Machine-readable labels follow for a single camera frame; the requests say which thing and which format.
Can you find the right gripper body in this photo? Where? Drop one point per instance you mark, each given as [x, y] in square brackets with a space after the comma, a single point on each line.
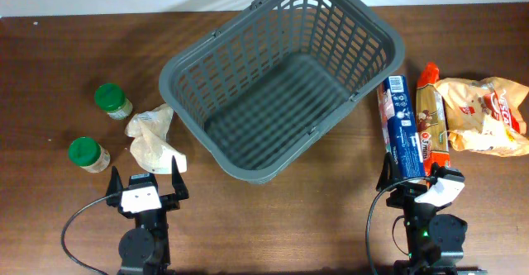
[413, 212]

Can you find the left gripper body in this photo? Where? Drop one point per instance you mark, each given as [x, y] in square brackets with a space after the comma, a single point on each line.
[156, 218]

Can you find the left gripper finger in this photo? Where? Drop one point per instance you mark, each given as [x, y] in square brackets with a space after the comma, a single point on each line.
[180, 189]
[114, 188]

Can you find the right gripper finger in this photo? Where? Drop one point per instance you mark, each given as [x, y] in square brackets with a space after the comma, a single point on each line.
[438, 171]
[389, 173]

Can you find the green lid jar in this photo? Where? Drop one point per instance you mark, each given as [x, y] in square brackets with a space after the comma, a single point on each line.
[88, 154]
[111, 99]

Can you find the blue tissue pack box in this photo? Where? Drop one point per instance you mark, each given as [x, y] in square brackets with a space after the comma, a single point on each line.
[399, 128]

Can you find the cream plastic bag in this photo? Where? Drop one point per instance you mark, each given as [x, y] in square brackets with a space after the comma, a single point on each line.
[150, 147]

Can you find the orange spaghetti packet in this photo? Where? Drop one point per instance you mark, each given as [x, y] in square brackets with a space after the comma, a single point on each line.
[431, 120]

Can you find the yellow Nescafe bag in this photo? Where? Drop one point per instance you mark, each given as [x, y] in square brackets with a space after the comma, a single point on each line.
[483, 116]

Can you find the grey plastic basket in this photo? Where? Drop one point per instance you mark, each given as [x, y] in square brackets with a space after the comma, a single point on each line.
[263, 88]

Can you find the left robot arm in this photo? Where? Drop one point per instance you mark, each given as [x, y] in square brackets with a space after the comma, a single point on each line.
[145, 249]

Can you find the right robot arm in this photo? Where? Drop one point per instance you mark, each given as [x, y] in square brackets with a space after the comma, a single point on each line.
[434, 240]

